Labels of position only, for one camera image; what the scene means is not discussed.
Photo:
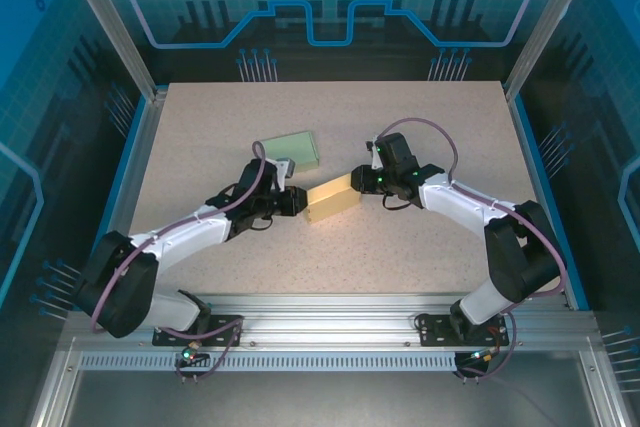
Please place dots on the green paper box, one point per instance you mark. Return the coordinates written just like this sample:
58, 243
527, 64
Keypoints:
290, 147

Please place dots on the yellow paper box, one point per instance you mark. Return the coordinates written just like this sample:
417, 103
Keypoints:
330, 199

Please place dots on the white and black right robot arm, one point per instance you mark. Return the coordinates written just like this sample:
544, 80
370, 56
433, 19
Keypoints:
460, 202

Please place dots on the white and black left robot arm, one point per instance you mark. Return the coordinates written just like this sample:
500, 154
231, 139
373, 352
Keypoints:
185, 237

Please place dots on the blue side trim strip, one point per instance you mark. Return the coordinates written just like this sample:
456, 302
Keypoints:
127, 167
537, 172

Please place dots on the small connector with green light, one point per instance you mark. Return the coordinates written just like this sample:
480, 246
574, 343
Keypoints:
189, 354
475, 357

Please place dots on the aluminium mounting rail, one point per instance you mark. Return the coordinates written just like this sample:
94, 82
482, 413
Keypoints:
325, 317

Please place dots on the aluminium frame post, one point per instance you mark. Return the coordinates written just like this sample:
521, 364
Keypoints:
115, 22
545, 22

